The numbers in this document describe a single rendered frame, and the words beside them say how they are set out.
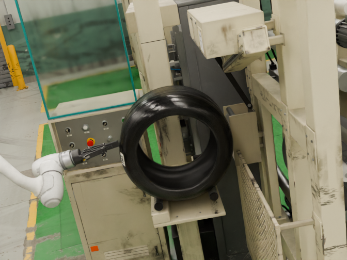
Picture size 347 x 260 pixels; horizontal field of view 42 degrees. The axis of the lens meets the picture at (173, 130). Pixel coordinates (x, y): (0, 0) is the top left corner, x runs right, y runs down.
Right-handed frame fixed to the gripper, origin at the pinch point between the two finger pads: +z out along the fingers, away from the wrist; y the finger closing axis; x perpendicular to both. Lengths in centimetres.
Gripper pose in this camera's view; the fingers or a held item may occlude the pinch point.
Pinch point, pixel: (112, 145)
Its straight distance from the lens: 228.7
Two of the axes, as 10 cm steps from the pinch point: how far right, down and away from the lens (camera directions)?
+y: -0.6, -3.3, 9.4
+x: 3.1, 8.9, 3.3
